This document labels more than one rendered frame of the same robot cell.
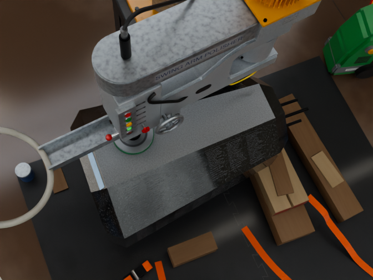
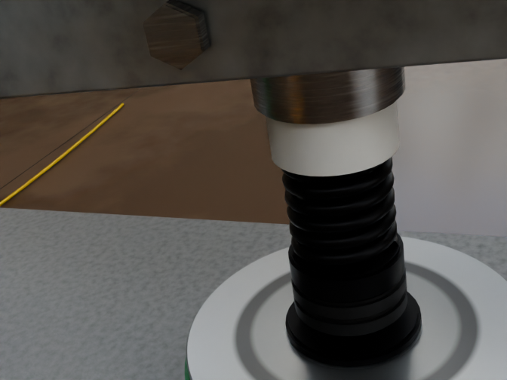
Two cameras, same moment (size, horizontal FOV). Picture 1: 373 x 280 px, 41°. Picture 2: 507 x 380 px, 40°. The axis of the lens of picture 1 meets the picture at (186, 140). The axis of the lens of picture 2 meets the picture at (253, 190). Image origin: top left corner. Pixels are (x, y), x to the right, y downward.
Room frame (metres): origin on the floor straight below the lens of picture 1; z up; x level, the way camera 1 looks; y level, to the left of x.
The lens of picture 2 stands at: (1.12, 0.56, 1.16)
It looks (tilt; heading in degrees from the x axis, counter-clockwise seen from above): 26 degrees down; 240
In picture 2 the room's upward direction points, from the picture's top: 10 degrees counter-clockwise
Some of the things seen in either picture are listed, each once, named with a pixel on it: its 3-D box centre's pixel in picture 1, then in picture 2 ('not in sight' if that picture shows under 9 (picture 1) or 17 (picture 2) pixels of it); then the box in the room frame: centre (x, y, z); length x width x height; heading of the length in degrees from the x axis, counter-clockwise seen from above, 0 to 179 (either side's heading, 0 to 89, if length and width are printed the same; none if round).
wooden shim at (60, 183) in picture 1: (55, 174); not in sight; (0.82, 0.83, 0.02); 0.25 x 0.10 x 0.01; 34
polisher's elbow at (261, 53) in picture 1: (255, 35); not in sight; (1.33, -0.22, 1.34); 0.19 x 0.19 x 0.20
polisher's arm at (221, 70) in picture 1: (207, 65); not in sight; (1.15, -0.03, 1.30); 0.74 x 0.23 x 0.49; 130
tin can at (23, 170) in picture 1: (25, 172); not in sight; (0.78, 1.01, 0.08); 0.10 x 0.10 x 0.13
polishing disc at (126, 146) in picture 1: (132, 133); (353, 330); (0.91, 0.28, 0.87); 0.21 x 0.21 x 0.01
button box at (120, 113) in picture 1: (126, 121); not in sight; (0.77, 0.26, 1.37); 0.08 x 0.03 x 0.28; 130
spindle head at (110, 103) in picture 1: (145, 90); not in sight; (0.96, 0.22, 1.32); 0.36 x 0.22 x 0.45; 130
